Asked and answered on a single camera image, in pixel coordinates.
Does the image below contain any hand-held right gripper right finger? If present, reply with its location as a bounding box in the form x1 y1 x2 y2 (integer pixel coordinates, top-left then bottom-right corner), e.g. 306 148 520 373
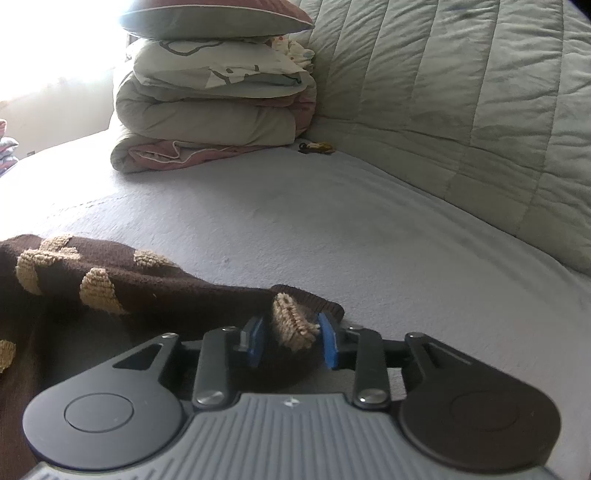
318 313 467 411

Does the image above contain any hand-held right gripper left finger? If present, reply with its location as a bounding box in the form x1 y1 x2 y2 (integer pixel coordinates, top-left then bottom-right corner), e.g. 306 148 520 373
113 316 269 411

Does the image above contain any brown sweater with tan flowers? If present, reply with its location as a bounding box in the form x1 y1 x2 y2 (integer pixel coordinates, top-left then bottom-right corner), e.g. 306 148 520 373
0 234 346 480

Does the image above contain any grey folded duvet pink lining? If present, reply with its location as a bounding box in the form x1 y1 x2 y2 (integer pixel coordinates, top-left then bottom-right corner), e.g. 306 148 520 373
110 69 318 174

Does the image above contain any quilted grey-green headboard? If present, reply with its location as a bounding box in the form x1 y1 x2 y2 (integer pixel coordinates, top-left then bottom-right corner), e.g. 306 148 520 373
295 0 591 287

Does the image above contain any printed white folded quilt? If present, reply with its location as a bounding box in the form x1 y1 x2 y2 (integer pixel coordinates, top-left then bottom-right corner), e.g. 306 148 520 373
127 36 317 100

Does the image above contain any floral white cloth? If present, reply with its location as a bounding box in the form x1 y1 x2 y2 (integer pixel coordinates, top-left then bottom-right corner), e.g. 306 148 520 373
272 37 317 75

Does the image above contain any pink and grey folded quilt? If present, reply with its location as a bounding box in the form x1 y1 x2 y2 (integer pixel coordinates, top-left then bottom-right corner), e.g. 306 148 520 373
0 119 20 177

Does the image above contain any window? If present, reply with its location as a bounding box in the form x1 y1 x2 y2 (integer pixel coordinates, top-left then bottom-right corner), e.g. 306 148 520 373
0 0 130 102

